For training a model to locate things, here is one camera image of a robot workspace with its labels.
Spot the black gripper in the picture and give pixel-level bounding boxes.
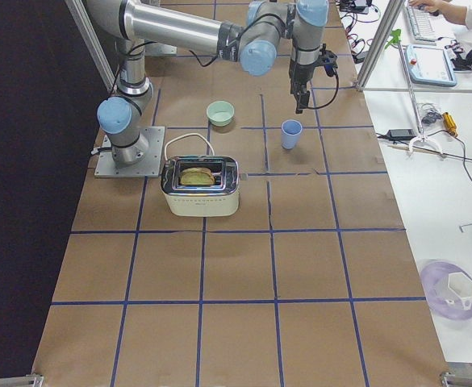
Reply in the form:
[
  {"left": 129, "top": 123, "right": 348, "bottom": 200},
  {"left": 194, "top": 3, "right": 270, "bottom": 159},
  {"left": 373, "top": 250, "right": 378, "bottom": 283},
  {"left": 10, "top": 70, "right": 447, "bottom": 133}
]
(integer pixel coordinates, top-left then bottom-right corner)
[{"left": 289, "top": 60, "right": 319, "bottom": 114}]

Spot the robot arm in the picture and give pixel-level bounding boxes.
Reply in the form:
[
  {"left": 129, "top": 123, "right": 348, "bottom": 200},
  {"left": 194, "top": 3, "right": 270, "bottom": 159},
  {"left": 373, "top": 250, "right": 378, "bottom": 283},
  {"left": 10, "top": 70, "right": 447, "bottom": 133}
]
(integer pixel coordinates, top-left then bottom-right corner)
[{"left": 87, "top": 1, "right": 329, "bottom": 169}]

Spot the person hand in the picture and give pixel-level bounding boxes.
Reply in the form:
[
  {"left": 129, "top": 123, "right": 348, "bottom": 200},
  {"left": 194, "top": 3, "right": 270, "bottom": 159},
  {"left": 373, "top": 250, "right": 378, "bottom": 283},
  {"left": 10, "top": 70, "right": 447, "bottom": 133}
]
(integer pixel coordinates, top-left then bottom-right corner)
[{"left": 408, "top": 0, "right": 441, "bottom": 13}]

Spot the mint green bowl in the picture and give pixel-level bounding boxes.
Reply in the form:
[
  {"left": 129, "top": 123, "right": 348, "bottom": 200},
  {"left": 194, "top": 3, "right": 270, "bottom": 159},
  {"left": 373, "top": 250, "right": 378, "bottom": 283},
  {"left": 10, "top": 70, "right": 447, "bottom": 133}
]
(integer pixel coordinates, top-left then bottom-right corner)
[{"left": 206, "top": 100, "right": 235, "bottom": 127}]

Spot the black power adapter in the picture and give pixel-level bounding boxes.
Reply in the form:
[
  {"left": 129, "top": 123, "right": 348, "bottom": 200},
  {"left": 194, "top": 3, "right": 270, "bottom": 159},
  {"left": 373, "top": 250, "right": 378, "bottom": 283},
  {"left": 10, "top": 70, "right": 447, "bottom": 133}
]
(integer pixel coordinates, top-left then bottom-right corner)
[{"left": 386, "top": 129, "right": 416, "bottom": 141}]

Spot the green plastic clamp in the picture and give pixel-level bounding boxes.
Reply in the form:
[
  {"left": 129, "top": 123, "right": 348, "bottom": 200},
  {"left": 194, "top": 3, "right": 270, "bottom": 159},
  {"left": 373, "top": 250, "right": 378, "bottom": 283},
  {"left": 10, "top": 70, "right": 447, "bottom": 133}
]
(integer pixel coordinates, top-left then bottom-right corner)
[{"left": 384, "top": 28, "right": 402, "bottom": 49}]

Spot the white gripper claw stick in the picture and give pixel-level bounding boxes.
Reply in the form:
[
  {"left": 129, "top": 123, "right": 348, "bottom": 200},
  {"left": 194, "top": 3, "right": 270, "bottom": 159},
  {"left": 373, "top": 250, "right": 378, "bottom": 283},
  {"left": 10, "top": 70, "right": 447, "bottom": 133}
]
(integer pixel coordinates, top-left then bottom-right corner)
[{"left": 397, "top": 43, "right": 444, "bottom": 156}]

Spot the toast slice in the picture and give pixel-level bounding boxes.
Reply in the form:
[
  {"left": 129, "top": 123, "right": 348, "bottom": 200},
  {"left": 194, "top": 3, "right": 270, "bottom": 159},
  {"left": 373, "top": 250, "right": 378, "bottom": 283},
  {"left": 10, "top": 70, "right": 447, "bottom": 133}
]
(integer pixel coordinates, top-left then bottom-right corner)
[{"left": 179, "top": 167, "right": 215, "bottom": 186}]

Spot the teach pendant tablet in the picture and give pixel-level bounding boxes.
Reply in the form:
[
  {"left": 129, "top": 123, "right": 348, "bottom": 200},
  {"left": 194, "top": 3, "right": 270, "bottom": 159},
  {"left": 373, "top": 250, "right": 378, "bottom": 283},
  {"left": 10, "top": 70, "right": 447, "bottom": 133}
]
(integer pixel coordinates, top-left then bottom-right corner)
[{"left": 404, "top": 44, "right": 457, "bottom": 87}]

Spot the white keyboard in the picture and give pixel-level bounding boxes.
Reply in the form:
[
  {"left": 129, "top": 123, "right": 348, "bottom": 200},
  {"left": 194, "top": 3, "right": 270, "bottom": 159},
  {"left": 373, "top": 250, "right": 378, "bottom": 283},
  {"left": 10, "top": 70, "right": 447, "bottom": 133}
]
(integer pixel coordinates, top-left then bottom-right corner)
[{"left": 403, "top": 3, "right": 437, "bottom": 44}]

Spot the cream toaster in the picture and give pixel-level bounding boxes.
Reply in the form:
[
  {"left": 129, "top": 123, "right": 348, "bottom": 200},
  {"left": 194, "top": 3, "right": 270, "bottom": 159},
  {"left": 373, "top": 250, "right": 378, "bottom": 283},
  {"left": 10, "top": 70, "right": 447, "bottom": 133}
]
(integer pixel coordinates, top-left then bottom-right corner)
[{"left": 161, "top": 156, "right": 240, "bottom": 217}]

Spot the yellow tool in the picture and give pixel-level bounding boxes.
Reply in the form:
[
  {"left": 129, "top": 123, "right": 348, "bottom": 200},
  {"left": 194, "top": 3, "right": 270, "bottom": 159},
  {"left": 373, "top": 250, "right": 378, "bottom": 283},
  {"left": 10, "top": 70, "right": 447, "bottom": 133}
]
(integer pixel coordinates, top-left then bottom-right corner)
[{"left": 442, "top": 112, "right": 458, "bottom": 138}]

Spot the grey allen key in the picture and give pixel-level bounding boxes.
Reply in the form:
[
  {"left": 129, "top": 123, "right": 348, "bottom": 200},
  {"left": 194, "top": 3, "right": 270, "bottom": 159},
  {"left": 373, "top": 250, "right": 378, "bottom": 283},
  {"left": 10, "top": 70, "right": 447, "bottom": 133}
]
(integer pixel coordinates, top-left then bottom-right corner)
[{"left": 458, "top": 223, "right": 472, "bottom": 233}]

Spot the purple plastic plate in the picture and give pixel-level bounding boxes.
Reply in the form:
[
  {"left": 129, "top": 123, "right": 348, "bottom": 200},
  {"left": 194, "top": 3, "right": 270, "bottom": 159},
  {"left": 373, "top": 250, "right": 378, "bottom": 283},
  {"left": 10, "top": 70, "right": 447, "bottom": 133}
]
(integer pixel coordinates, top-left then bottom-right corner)
[{"left": 420, "top": 261, "right": 472, "bottom": 321}]

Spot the white hexagonal cup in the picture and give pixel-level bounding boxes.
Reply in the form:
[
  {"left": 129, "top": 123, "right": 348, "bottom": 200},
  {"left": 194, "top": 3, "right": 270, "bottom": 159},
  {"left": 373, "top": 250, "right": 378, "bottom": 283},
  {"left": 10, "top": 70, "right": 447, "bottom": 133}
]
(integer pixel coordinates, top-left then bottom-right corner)
[{"left": 441, "top": 273, "right": 472, "bottom": 310}]

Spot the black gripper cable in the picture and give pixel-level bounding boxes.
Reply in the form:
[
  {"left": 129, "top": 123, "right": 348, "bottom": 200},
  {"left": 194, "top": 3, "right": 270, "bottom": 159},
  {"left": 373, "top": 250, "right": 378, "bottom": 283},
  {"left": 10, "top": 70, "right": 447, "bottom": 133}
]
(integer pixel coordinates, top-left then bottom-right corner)
[{"left": 308, "top": 70, "right": 341, "bottom": 110}]

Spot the aluminium frame post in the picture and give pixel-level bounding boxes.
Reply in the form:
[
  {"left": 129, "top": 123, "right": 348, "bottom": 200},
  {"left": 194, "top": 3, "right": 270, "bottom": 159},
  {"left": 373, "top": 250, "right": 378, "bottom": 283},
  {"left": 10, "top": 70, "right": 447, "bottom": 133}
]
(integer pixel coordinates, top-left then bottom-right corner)
[{"left": 356, "top": 0, "right": 403, "bottom": 91}]

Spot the white power cord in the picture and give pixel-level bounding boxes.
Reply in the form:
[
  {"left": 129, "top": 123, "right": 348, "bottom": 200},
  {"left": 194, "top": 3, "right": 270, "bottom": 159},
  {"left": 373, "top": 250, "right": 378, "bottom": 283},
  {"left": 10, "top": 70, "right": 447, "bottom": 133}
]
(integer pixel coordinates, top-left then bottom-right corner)
[{"left": 164, "top": 133, "right": 216, "bottom": 161}]

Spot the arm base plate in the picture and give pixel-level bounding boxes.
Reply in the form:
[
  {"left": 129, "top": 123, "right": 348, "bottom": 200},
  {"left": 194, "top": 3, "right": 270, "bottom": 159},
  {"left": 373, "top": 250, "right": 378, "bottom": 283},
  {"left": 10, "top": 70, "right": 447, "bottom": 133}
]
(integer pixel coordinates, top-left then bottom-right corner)
[{"left": 94, "top": 126, "right": 165, "bottom": 178}]

